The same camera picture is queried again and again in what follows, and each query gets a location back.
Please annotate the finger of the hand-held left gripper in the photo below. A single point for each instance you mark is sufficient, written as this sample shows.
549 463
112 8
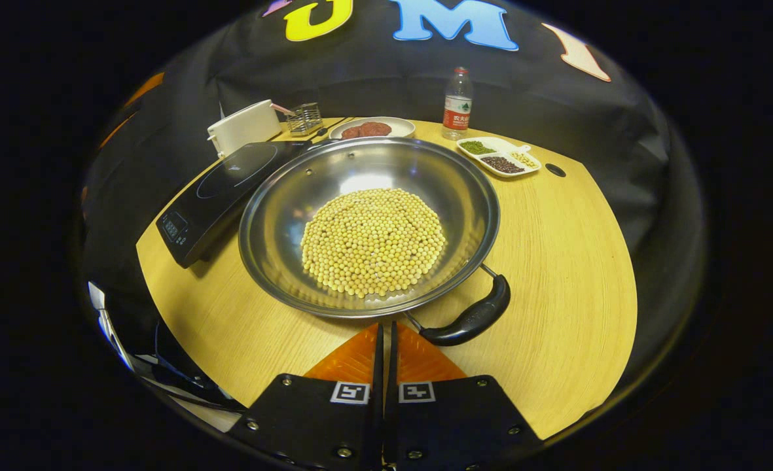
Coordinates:
145 88
114 131

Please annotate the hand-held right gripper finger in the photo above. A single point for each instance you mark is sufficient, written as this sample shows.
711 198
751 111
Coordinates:
377 425
391 425

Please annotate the black induction cooktop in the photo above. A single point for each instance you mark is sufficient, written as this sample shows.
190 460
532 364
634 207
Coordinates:
216 190

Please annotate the pile of yellow soybeans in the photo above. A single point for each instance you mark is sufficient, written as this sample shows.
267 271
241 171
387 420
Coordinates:
373 242

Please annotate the white toaster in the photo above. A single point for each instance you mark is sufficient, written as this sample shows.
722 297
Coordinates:
245 127

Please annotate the pink stick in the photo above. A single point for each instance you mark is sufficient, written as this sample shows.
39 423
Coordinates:
281 109

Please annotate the dark chopstick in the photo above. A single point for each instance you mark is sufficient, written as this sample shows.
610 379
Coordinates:
340 125
334 122

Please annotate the red food heap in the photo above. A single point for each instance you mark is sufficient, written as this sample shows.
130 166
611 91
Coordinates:
366 129

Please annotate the white oval plate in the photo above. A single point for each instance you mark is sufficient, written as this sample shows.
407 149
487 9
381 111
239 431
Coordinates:
402 125

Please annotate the heap of dark red beans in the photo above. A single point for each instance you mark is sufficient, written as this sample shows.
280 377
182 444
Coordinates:
502 165

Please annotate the heap of green mung beans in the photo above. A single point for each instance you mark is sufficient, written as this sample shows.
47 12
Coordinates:
477 148

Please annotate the heap of pale yellow beans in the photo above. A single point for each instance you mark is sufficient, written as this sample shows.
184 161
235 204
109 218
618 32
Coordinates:
523 159

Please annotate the white divided dish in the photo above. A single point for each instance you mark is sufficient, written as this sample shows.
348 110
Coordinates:
501 147

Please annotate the clear plastic water bottle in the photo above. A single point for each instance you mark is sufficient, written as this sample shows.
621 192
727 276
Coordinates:
457 111

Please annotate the black backdrop cloth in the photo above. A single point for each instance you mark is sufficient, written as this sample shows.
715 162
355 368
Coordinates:
556 111

